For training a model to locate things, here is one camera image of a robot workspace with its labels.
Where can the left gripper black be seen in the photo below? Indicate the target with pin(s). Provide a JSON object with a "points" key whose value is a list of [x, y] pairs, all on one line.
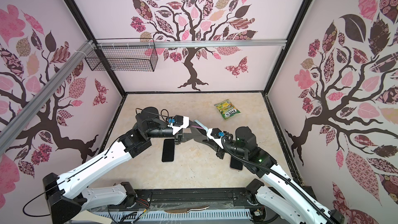
{"points": [[185, 137]]}

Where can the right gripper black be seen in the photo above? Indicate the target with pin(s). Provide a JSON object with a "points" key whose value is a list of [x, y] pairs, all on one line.
{"points": [[218, 149]]}

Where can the light blue phone case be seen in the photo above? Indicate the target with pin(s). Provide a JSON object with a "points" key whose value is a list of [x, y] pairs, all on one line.
{"points": [[201, 127]]}

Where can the dark blue phone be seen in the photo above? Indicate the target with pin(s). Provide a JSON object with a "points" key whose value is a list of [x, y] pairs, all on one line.
{"points": [[168, 151]]}

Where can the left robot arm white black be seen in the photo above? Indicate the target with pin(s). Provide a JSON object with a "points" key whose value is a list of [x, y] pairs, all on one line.
{"points": [[68, 194]]}

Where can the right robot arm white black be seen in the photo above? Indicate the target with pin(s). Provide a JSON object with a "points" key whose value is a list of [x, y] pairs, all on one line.
{"points": [[280, 192]]}

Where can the black phone right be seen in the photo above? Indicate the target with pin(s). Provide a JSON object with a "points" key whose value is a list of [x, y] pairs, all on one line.
{"points": [[236, 164]]}

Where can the green snack packet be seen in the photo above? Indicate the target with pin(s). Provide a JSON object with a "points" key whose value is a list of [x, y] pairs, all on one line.
{"points": [[227, 109]]}

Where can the wooden spatula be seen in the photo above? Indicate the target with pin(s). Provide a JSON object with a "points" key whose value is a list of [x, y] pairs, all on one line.
{"points": [[90, 217]]}

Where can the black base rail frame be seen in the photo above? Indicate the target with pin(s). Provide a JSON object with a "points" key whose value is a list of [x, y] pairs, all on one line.
{"points": [[177, 201]]}

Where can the white slotted cable duct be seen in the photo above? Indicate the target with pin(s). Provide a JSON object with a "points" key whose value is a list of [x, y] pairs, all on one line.
{"points": [[162, 216]]}

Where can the black wire basket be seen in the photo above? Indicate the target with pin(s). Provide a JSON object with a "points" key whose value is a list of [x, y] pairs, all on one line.
{"points": [[123, 54]]}

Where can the aluminium rail left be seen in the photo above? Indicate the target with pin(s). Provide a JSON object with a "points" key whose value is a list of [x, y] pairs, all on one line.
{"points": [[16, 126]]}

